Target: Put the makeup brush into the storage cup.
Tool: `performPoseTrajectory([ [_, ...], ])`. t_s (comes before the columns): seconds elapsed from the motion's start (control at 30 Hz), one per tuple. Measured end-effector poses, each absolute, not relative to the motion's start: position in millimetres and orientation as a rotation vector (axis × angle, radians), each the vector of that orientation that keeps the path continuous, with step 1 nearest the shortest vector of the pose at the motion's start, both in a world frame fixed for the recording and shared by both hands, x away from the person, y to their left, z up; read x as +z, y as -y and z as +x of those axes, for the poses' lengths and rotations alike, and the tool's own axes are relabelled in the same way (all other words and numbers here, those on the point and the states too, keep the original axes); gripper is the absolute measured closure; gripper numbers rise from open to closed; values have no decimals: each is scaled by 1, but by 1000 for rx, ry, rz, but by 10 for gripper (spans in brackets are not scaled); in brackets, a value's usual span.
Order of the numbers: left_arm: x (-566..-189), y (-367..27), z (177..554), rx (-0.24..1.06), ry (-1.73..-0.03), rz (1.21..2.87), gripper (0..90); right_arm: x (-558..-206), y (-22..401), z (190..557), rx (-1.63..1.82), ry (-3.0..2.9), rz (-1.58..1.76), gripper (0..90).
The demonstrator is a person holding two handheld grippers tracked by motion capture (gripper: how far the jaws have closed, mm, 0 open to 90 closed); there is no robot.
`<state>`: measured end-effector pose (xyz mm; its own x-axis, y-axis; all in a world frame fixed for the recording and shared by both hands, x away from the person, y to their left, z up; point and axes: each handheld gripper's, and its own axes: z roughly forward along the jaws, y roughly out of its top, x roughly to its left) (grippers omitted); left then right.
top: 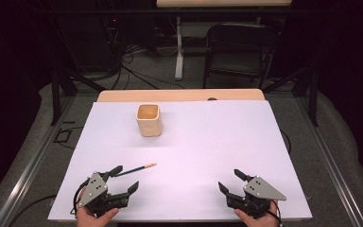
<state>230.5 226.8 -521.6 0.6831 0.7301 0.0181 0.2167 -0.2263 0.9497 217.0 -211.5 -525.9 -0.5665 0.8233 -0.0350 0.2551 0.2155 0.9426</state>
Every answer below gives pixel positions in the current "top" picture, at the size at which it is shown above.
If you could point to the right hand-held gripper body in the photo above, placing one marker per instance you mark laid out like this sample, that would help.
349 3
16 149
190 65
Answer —
260 189

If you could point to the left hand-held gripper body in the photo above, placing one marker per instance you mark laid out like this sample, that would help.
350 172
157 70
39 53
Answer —
96 189

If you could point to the dark pencil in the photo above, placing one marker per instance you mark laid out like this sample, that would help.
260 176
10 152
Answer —
137 169

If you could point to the cream square pen holder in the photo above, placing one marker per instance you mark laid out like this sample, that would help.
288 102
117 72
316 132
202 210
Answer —
149 126

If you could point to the person's left hand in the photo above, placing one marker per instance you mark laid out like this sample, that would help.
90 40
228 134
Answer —
91 220

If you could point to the person's right hand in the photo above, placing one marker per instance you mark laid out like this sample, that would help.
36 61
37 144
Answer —
264 222

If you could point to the white table sheet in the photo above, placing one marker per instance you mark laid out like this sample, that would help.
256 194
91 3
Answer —
195 142

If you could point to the black metal stand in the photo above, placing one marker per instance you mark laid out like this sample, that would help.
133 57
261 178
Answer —
55 101
312 101

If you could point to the black folding chair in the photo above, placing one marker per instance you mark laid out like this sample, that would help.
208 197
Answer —
239 66

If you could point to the white desk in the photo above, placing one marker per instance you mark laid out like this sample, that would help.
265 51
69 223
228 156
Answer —
179 56

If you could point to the aluminium floor rail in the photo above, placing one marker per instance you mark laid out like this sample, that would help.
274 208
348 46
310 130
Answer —
28 170
337 176

